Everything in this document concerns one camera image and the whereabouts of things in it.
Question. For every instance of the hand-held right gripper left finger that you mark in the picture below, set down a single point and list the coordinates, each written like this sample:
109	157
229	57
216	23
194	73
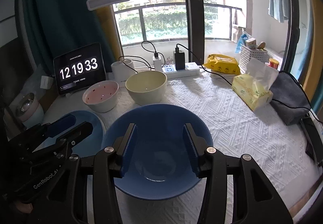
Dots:
128	148

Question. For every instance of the white power strip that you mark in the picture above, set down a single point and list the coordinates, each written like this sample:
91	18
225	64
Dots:
191	68

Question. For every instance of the white plastic basket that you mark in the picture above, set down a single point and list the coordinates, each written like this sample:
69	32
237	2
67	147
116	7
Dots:
248	60

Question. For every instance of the yellow wet wipes packet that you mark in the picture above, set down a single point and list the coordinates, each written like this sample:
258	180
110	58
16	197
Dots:
222	65

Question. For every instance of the black flat device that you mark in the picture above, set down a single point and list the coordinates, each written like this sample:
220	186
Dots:
313	140

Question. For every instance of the yellow curtain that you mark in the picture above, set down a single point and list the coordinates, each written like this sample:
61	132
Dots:
106	27

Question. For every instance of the white bowl with pink inside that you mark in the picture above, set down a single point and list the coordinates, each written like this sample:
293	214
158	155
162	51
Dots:
101	105

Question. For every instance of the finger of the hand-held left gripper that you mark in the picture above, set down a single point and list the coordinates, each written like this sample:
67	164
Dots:
63	123
75	134

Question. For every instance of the light blue cup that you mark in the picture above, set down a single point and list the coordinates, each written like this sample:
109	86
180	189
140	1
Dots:
37	119

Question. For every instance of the large blue bowl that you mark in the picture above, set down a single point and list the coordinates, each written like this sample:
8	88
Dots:
156	123

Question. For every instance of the white charger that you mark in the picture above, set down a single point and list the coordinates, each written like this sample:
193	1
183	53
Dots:
157	63

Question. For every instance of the black charger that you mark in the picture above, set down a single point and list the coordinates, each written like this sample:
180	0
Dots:
178	61

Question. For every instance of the white textured tablecloth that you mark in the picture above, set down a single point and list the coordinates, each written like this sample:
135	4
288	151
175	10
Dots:
239	138

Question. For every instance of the red can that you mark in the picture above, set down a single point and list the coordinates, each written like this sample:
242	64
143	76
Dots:
273	63

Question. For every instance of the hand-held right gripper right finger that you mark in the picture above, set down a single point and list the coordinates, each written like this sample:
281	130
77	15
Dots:
189	148

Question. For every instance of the grey cloth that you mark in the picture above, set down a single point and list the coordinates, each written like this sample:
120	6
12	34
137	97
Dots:
287	92

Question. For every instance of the person's left hand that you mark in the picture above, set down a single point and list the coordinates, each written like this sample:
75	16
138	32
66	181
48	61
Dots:
22	207

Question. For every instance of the blue plate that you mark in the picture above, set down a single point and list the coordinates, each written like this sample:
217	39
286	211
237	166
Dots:
97	133

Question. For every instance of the white lamp base holder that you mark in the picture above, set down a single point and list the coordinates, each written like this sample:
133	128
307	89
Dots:
118	72

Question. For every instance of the blue plastic bag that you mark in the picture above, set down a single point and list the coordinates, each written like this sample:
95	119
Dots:
242	42

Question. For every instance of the yellow carton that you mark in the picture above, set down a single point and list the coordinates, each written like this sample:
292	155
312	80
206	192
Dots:
250	43

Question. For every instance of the tablet with clock display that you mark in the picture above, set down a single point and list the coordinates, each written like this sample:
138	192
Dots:
78	67

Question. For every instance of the yellow tissue pack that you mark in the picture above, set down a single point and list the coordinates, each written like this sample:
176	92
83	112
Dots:
249	92

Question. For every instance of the balcony railing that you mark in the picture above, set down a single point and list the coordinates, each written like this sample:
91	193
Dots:
164	6

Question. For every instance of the teal curtain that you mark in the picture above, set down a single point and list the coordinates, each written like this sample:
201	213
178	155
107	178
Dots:
63	12

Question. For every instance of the cream bowl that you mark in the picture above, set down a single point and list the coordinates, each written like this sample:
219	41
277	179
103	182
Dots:
146	95

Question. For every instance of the dark window post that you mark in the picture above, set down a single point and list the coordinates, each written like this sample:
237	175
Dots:
193	12

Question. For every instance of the small white box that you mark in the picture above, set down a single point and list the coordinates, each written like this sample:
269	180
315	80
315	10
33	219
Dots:
46	82

